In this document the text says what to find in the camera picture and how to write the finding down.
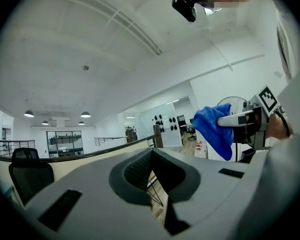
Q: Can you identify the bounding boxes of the black head camera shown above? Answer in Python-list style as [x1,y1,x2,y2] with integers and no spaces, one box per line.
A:
[171,0,198,23]

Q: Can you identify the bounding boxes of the grey metal railing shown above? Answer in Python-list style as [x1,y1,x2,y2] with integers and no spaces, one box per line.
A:
[93,136,128,148]

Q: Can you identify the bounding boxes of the black mesh office chair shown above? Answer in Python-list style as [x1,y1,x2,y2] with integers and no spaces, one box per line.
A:
[8,147,55,207]

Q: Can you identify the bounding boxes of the black wire table legs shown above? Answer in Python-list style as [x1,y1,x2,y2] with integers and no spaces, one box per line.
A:
[145,183,165,208]

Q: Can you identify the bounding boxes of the blue cloth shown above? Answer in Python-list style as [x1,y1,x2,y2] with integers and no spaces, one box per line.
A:
[192,103,235,162]

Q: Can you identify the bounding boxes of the black wristband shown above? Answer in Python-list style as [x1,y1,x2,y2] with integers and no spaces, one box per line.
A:
[273,109,292,138]

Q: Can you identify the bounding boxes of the black metal railing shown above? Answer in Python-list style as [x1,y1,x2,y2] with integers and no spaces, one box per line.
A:
[0,138,36,158]

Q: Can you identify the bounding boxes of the group of black wall headsets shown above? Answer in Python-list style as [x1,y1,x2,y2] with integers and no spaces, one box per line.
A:
[152,114,179,133]

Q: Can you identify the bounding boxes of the white ceiling light rail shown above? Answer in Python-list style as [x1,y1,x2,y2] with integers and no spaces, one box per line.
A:
[64,0,164,57]

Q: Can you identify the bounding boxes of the curved cream partition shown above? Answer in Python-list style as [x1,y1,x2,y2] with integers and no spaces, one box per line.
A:
[0,135,158,185]

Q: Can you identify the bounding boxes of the brown wooden post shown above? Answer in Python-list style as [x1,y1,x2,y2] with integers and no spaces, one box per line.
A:
[152,124,164,149]

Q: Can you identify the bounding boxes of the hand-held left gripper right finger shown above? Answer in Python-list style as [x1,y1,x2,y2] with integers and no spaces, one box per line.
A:
[151,147,269,240]

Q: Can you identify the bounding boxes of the small black office chair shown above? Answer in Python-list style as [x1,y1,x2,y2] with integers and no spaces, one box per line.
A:
[186,126,198,142]

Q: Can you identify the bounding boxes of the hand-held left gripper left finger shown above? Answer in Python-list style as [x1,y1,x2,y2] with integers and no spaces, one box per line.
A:
[23,147,176,240]

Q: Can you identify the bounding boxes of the black waste bin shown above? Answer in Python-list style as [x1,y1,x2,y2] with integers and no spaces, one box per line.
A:
[241,148,256,164]

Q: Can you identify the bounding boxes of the black framed glass window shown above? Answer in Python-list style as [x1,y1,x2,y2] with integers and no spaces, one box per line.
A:
[46,130,85,158]

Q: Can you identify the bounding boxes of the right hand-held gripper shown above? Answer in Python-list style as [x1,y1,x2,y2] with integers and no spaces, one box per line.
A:
[216,84,286,150]

